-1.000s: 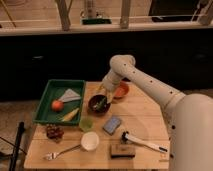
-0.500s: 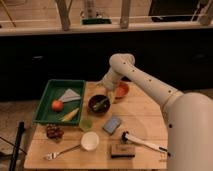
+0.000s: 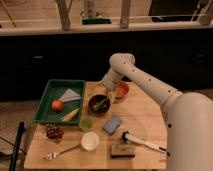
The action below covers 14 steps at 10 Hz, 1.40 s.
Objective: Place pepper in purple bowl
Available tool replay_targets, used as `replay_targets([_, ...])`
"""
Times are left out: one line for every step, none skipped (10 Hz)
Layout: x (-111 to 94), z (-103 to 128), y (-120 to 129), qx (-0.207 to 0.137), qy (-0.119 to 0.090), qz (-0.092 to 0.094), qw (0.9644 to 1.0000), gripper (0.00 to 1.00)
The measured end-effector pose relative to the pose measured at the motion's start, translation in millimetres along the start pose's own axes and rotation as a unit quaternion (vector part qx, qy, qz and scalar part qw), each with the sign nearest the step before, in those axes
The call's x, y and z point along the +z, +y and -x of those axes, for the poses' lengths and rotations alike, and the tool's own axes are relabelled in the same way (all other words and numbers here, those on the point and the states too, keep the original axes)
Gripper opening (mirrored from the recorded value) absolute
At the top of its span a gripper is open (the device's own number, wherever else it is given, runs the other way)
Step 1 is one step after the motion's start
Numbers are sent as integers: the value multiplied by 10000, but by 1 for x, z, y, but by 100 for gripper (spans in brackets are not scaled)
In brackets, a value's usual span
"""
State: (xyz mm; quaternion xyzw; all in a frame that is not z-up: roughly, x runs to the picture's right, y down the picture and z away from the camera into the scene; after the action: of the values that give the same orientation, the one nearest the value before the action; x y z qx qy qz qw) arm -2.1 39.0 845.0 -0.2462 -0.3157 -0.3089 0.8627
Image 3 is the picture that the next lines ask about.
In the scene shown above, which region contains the dark monitor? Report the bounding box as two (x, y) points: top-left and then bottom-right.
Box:
(149, 0), (199, 22)

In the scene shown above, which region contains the white cup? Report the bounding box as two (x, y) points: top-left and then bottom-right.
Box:
(81, 132), (99, 151)

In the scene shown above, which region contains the green plastic tray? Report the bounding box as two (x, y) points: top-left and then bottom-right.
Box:
(33, 79), (86, 126)

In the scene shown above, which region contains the grey cloth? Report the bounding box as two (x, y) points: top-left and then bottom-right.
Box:
(59, 89), (81, 102)

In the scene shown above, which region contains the orange bowl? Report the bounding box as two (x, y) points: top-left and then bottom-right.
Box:
(115, 82), (129, 98)

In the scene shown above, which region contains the green pepper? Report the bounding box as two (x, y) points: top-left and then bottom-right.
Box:
(92, 98), (108, 111)

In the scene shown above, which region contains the black pole stand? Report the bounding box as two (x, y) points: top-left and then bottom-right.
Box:
(9, 122), (25, 171)

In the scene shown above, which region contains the yellow corn cob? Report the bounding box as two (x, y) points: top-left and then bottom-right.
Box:
(61, 108), (79, 122)

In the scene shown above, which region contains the bunch of dark grapes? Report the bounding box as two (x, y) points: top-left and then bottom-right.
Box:
(46, 124), (64, 139)

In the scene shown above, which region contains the white handled brush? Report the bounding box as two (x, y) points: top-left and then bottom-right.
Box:
(122, 131), (167, 153)

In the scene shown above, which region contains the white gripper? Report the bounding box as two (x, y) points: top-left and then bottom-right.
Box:
(96, 70), (122, 104)

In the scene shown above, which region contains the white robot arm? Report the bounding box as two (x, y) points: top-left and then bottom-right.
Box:
(101, 53), (213, 171)

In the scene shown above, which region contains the purple bowl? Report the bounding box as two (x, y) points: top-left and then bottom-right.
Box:
(88, 94), (111, 116)

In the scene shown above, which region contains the wooden post middle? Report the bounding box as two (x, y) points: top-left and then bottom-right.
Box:
(120, 0), (131, 29)

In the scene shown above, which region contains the green base stand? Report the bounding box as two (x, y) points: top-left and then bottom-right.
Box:
(82, 18), (112, 25)

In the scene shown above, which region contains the red tomato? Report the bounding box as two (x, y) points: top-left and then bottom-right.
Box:
(51, 100), (64, 112)

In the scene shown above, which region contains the small green cup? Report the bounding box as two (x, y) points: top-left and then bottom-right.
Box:
(79, 117), (93, 132)

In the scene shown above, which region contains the blue sponge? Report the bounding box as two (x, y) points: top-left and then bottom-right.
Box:
(103, 116), (121, 135)

